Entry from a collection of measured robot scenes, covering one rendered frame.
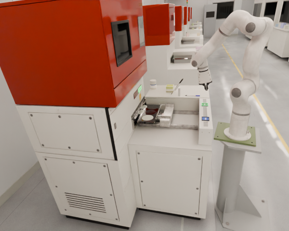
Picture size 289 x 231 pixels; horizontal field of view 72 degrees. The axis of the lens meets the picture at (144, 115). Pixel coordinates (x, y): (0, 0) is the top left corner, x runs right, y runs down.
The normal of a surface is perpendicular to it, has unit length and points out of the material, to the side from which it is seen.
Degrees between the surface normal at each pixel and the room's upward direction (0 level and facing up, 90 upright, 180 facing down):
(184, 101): 90
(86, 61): 90
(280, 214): 0
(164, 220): 0
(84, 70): 90
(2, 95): 90
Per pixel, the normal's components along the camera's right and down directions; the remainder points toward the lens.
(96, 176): -0.24, 0.46
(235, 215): -0.08, -0.88
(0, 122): 0.97, 0.04
